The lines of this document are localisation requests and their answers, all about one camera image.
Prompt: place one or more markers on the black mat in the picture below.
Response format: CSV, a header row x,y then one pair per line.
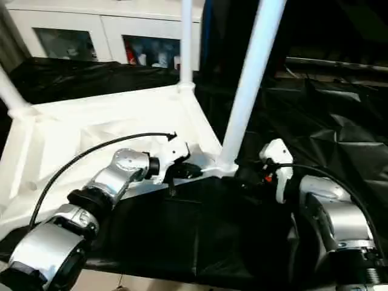
x,y
200,230

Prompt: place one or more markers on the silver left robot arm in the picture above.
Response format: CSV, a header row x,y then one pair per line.
x,y
97,200

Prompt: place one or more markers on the grey curtain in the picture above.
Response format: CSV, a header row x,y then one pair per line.
x,y
9,36

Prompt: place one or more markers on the white cabinet with glass doors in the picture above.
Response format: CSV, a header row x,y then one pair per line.
x,y
103,27

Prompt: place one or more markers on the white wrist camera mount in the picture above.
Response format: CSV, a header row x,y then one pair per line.
x,y
276,159
173,153

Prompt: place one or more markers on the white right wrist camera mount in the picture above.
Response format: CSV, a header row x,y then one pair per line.
x,y
276,159

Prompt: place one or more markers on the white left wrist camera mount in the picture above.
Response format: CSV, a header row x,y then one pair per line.
x,y
173,153

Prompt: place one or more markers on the white plastic table top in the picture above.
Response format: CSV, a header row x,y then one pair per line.
x,y
91,127

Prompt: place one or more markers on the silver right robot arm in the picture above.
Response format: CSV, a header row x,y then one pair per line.
x,y
336,218

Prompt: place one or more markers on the black metal bar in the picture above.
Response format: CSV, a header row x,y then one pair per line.
x,y
339,65

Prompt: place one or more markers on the white plastic table leg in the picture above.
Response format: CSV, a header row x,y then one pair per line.
x,y
12,91
248,79
186,42

